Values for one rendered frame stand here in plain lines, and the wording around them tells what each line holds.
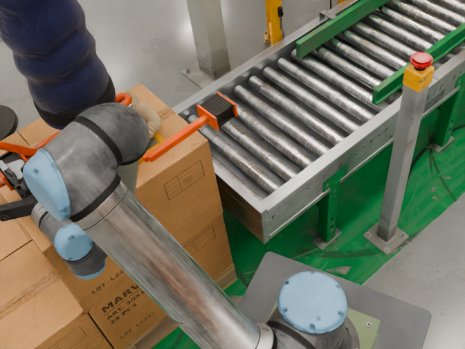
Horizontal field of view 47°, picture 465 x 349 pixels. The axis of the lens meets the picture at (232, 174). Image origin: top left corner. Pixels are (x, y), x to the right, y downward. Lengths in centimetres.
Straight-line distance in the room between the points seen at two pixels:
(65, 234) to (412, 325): 94
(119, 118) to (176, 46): 275
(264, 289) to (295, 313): 44
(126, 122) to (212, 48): 226
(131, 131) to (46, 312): 111
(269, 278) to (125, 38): 261
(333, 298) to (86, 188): 58
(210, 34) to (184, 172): 157
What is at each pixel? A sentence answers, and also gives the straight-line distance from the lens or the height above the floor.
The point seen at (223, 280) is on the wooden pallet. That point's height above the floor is 8.
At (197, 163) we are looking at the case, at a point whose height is 87.
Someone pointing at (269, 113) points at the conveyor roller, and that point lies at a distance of 234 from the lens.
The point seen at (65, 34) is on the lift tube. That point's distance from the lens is 140.
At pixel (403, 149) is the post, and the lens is 209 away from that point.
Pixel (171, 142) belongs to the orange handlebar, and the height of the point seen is 109.
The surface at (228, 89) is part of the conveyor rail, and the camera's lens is 247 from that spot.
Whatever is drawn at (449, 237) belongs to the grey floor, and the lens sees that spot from 266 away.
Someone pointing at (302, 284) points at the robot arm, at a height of 110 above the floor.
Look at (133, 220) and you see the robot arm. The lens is 97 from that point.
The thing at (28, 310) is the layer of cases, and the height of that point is 54.
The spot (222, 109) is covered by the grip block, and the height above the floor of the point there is 110.
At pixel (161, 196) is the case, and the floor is 84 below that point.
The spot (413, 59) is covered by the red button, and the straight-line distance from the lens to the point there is 183.
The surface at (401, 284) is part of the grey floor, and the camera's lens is 249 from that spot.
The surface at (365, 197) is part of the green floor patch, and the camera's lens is 273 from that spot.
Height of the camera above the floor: 217
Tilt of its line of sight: 50 degrees down
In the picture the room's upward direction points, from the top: 10 degrees counter-clockwise
